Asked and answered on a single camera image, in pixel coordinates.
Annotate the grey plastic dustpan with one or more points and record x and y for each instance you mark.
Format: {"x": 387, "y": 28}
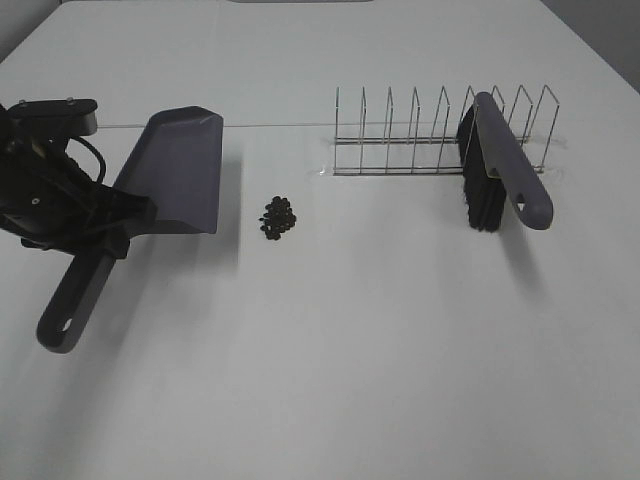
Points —
{"x": 176, "y": 162}

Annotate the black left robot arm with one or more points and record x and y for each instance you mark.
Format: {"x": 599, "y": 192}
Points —
{"x": 11, "y": 131}

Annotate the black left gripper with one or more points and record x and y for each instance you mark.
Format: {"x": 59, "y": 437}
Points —
{"x": 50, "y": 203}

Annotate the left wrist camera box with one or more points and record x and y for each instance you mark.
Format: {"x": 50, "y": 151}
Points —
{"x": 57, "y": 118}

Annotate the pile of coffee beans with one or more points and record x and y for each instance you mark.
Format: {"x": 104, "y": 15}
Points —
{"x": 278, "y": 218}

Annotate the grey hand brush black bristles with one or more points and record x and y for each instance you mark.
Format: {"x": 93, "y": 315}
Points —
{"x": 496, "y": 171}

